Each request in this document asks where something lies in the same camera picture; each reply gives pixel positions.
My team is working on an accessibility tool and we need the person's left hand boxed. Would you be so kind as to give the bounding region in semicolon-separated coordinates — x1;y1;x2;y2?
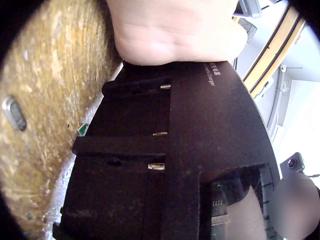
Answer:
105;0;249;66

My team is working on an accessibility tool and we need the black battery charger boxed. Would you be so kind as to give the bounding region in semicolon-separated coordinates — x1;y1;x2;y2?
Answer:
52;61;281;240

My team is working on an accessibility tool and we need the grey device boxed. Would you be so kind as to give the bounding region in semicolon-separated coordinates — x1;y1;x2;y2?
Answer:
232;0;262;45

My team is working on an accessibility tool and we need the wooden shelf board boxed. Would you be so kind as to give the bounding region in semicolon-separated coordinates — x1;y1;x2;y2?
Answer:
243;5;306;98

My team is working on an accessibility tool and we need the chipboard panel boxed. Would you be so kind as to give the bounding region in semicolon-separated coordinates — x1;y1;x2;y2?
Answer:
0;0;123;235

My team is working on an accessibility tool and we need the grey metal socket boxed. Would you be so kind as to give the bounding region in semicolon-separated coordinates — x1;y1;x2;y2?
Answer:
2;95;27;131

